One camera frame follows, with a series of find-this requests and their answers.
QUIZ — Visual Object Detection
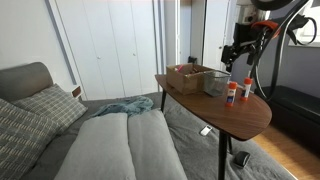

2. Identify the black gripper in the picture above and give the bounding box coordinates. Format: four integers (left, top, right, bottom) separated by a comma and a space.
221, 22, 268, 73

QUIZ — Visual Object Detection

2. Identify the orange capped glue stick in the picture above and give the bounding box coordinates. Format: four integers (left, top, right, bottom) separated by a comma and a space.
225, 81, 238, 108
240, 77, 253, 102

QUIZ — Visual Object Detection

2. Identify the white door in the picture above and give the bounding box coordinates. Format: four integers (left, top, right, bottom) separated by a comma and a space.
200, 0, 235, 72

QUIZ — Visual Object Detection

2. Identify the dark wooden side table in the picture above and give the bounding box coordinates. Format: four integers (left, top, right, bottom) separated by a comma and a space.
154, 73, 273, 180

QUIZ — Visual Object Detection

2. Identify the brown cardboard box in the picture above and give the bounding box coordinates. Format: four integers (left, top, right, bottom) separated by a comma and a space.
165, 63, 216, 96

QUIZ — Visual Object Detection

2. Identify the black bench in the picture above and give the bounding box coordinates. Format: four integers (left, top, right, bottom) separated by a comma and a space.
254, 84, 320, 158

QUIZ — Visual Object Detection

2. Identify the white remote control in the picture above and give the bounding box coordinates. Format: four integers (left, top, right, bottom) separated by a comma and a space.
199, 124, 213, 137

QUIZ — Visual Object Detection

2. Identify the grey sofa bed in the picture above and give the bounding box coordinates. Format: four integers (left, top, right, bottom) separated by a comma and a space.
19, 91, 298, 180

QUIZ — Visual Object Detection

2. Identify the small black pouch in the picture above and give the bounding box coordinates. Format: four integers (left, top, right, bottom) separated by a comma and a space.
232, 150, 252, 169

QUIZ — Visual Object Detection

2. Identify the crumpled teal blanket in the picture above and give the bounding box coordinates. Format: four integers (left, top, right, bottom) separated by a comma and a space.
89, 95, 155, 118

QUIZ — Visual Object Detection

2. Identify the long light grey pillow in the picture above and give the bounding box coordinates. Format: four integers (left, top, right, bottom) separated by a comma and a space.
127, 109, 188, 180
54, 112, 137, 180

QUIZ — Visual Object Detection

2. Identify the white wardrobe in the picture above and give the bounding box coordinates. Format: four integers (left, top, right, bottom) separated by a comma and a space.
54, 0, 160, 101

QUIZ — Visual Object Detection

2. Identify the small wooden nightstand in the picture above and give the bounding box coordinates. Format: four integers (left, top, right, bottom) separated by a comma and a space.
68, 83, 84, 100

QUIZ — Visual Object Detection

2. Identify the grey plaid pillow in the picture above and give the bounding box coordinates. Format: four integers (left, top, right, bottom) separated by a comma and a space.
11, 83, 89, 135
0, 98, 62, 180

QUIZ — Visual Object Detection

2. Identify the grey upholstered headboard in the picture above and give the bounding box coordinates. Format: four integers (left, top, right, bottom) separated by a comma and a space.
0, 61, 54, 103

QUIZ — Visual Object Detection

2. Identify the black wire mesh basket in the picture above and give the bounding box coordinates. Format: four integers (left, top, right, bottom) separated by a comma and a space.
203, 69, 232, 98

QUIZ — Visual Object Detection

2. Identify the orange cable strap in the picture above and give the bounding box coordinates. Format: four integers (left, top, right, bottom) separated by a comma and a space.
251, 19, 280, 32

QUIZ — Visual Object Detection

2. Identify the white window frame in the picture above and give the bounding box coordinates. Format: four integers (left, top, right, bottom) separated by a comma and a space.
288, 0, 320, 48

